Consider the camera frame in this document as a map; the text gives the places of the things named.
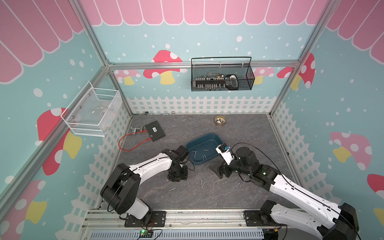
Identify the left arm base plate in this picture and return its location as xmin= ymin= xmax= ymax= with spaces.
xmin=124 ymin=211 xmax=167 ymax=228

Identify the black item in basket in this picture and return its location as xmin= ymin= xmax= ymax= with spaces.
xmin=225 ymin=75 xmax=239 ymax=91

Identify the white wire wall basket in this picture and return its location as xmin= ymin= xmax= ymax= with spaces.
xmin=61 ymin=82 xmax=123 ymax=137

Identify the black flat device box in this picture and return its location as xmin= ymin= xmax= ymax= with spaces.
xmin=145 ymin=121 xmax=166 ymax=142

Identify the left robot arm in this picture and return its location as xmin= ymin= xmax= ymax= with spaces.
xmin=100 ymin=146 xmax=189 ymax=225

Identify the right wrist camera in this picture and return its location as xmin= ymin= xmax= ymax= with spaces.
xmin=216 ymin=143 xmax=235 ymax=165

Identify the red cable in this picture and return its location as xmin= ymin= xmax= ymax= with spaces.
xmin=118 ymin=130 xmax=152 ymax=152

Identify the aluminium front rail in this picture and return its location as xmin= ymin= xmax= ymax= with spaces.
xmin=82 ymin=209 xmax=277 ymax=231

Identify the green lit circuit board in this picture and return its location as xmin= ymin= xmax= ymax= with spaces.
xmin=138 ymin=230 xmax=154 ymax=239

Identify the metal bracket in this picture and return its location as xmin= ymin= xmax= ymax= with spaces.
xmin=131 ymin=126 xmax=146 ymax=135

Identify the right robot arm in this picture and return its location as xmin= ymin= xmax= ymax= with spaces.
xmin=212 ymin=144 xmax=360 ymax=240

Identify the teal plastic storage box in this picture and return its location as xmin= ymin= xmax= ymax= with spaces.
xmin=187 ymin=133 xmax=223 ymax=165

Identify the tape roll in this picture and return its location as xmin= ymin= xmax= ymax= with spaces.
xmin=214 ymin=116 xmax=227 ymax=126

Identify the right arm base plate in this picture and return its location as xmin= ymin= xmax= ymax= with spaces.
xmin=243 ymin=210 xmax=285 ymax=229

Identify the black wire wall basket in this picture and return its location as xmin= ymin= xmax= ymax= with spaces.
xmin=191 ymin=57 xmax=255 ymax=92

